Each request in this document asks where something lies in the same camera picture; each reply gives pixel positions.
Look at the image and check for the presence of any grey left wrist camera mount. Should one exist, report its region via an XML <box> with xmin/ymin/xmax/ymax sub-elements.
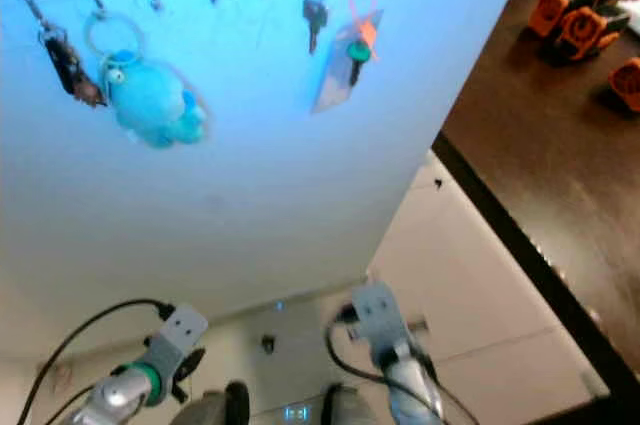
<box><xmin>145</xmin><ymin>305</ymin><xmax>209</xmax><ymax>371</ymax></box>

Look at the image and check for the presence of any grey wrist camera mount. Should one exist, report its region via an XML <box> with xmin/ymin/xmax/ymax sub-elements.
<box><xmin>350</xmin><ymin>282</ymin><xmax>406</xmax><ymax>366</ymax></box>
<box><xmin>145</xmin><ymin>305</ymin><xmax>209</xmax><ymax>371</ymax></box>

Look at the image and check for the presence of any dark brown table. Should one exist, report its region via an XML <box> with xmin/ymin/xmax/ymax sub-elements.
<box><xmin>432</xmin><ymin>0</ymin><xmax>640</xmax><ymax>376</ymax></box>

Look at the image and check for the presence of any dark keychain bunch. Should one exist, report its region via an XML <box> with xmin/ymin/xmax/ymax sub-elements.
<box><xmin>40</xmin><ymin>25</ymin><xmax>109</xmax><ymax>108</ymax></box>

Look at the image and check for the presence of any robot leg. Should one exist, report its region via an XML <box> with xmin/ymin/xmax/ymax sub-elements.
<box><xmin>320</xmin><ymin>385</ymin><xmax>391</xmax><ymax>425</ymax></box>
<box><xmin>180</xmin><ymin>383</ymin><xmax>251</xmax><ymax>425</ymax></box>

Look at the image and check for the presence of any orange black device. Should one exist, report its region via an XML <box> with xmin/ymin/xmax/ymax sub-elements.
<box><xmin>528</xmin><ymin>0</ymin><xmax>573</xmax><ymax>38</ymax></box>
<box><xmin>558</xmin><ymin>0</ymin><xmax>623</xmax><ymax>64</ymax></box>
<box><xmin>608</xmin><ymin>57</ymin><xmax>640</xmax><ymax>111</ymax></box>

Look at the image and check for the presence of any blue plush toy keychain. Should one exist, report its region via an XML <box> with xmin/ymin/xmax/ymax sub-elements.
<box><xmin>85</xmin><ymin>11</ymin><xmax>211</xmax><ymax>149</ymax></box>

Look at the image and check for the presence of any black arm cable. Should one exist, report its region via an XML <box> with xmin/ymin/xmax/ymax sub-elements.
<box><xmin>15</xmin><ymin>298</ymin><xmax>176</xmax><ymax>425</ymax></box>
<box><xmin>325</xmin><ymin>303</ymin><xmax>481</xmax><ymax>425</ymax></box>

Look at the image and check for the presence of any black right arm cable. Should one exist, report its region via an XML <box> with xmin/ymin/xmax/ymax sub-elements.
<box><xmin>325</xmin><ymin>303</ymin><xmax>481</xmax><ymax>425</ymax></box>

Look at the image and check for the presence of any single silver key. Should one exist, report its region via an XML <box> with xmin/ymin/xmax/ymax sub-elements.
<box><xmin>301</xmin><ymin>0</ymin><xmax>331</xmax><ymax>54</ymax></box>

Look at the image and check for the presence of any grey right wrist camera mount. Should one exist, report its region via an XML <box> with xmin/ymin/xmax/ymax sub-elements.
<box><xmin>350</xmin><ymin>282</ymin><xmax>406</xmax><ymax>366</ymax></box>

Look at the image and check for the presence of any black low furniture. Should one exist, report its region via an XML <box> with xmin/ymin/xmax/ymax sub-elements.
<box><xmin>555</xmin><ymin>395</ymin><xmax>640</xmax><ymax>425</ymax></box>

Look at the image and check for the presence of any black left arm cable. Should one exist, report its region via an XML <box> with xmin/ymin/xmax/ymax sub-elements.
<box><xmin>15</xmin><ymin>298</ymin><xmax>176</xmax><ymax>425</ymax></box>

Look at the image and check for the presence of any robot right leg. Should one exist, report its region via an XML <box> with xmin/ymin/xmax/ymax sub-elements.
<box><xmin>320</xmin><ymin>385</ymin><xmax>391</xmax><ymax>425</ymax></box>

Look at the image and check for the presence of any robot left leg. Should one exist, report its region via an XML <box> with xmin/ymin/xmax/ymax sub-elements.
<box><xmin>180</xmin><ymin>383</ymin><xmax>251</xmax><ymax>425</ymax></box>

